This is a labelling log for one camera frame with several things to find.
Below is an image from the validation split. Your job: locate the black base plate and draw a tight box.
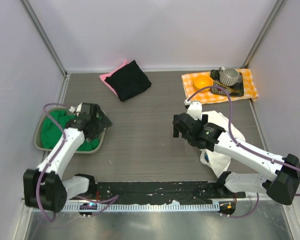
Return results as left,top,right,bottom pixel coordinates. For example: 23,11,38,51
96,181,246,205

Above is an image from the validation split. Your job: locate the slotted cable duct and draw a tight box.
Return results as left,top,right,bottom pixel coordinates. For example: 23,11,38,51
31,201,220,213

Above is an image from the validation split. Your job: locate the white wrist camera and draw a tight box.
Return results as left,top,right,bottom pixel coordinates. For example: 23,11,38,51
68,103,83,116
184,99,203,121

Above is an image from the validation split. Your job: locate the orange bowl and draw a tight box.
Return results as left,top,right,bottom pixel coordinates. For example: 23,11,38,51
193,75,214,90

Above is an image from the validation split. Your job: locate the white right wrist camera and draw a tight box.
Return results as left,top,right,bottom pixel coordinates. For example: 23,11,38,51
184,99,203,121

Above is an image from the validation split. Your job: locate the orange checkered cloth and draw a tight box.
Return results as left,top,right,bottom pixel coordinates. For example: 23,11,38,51
181,68,258,104

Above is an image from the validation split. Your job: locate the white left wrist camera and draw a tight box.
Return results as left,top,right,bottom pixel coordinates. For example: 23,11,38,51
68,103,83,116

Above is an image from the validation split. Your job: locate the white flower print t-shirt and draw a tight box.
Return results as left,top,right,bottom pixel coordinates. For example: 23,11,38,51
200,110,232,178

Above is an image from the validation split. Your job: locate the folded black t-shirt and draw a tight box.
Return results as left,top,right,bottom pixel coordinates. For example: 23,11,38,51
105,60,152,102

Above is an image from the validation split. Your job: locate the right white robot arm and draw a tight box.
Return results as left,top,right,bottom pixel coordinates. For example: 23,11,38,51
172,112,300,206

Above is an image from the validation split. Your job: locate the green t-shirt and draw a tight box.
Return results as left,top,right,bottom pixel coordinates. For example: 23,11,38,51
40,110,100,152

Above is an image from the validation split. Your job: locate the folded pink t-shirt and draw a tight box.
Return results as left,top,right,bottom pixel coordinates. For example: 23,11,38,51
99,59,130,96

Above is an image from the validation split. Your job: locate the grey plastic tray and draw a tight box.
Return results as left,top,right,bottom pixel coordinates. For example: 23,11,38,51
34,107,106,154

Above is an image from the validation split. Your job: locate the black patterned plate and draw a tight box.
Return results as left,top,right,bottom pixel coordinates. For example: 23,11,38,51
210,69,244,97

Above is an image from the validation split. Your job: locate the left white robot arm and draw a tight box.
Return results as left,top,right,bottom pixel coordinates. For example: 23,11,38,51
23,102,113,213

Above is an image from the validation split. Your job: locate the striped grey cup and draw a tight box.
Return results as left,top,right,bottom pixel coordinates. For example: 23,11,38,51
218,66,243,87

